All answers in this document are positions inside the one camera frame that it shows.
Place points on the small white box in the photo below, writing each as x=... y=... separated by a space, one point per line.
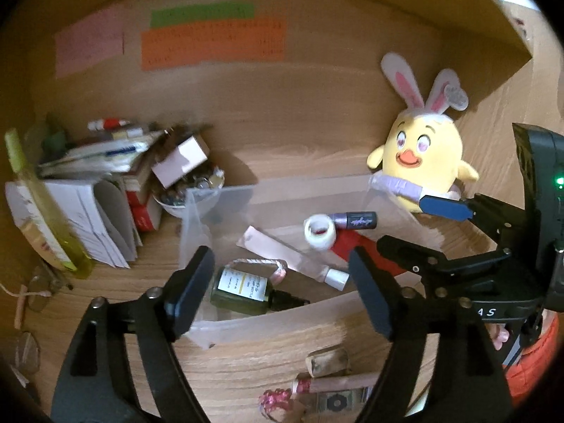
x=178 y=163

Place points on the brown cardboard piece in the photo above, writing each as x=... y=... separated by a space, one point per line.
x=189 y=130

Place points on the clear plastic bin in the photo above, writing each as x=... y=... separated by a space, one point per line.
x=282 y=321

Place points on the brown book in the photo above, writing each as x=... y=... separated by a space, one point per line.
x=139 y=176

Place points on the folded white papers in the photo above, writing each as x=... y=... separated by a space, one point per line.
x=92 y=220

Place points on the person's right hand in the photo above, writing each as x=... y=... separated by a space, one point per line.
x=501 y=338

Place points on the wooden shelf board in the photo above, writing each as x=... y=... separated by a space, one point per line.
x=493 y=4

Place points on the purple glitter bottle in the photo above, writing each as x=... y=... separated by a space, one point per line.
x=357 y=220

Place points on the pink white-capped tube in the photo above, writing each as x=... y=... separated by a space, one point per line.
x=282 y=251

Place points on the white ceramic bowl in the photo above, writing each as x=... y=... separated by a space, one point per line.
x=176 y=209

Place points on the thin frame eyeglasses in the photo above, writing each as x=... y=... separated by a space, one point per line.
x=39 y=299
x=24 y=352

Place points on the small white red tube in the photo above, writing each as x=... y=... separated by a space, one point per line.
x=335 y=383

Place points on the pink candy wrapper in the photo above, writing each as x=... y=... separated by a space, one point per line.
x=275 y=398

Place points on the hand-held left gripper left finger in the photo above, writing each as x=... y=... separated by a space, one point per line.
x=187 y=299

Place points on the green paper note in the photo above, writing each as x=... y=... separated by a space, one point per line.
x=202 y=14

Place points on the person's right forearm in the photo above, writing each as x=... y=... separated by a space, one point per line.
x=533 y=361

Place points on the red box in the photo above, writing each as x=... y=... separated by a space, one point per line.
x=134 y=198
x=146 y=219

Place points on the green spray bottle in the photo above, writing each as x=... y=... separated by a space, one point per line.
x=238 y=291

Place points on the wooden stick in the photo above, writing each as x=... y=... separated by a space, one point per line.
x=20 y=313

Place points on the yellow chick plush toy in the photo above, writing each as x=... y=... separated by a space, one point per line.
x=423 y=150

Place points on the pile of small beads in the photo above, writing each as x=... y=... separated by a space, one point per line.
x=189 y=185

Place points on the yellow-green spray bottle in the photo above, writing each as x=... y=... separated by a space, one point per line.
x=66 y=246

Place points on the red white marker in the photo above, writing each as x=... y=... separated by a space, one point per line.
x=108 y=123

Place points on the patterned green card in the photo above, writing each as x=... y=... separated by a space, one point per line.
x=339 y=402

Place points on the white tape roll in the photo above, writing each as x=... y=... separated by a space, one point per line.
x=319 y=240

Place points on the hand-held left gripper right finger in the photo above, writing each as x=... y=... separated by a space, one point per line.
x=372 y=299

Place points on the pink paper note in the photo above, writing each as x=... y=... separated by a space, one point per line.
x=88 y=44

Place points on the red envelope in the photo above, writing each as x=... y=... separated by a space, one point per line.
x=348 y=246

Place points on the orange paper note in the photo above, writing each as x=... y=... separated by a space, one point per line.
x=211 y=44

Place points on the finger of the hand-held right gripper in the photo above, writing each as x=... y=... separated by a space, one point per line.
x=445 y=207
x=409 y=253

